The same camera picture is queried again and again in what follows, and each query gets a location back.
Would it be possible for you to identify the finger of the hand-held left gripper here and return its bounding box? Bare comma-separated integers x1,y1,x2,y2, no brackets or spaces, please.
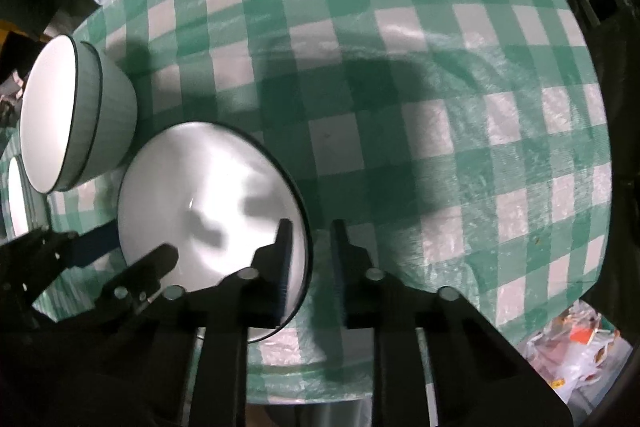
97,243,180,313
0,223,120,303

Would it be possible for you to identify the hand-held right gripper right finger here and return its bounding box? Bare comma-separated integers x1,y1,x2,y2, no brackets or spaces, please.
332,219,573,427

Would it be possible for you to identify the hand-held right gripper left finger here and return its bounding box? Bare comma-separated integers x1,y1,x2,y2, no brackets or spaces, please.
150,218,296,427

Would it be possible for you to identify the small white plate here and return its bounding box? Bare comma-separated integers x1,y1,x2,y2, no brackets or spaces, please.
6,155,51,240

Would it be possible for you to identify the large white plate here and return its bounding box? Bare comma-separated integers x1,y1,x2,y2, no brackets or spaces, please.
117,121,313,345

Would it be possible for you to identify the pale green bowl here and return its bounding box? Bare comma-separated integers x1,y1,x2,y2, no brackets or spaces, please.
19,34,103,195

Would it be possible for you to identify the green checked tablecloth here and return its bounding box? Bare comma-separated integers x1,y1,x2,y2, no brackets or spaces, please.
0,0,613,408

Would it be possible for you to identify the clear plastic bag with packets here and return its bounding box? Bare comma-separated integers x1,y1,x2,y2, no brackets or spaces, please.
517,299,636,403

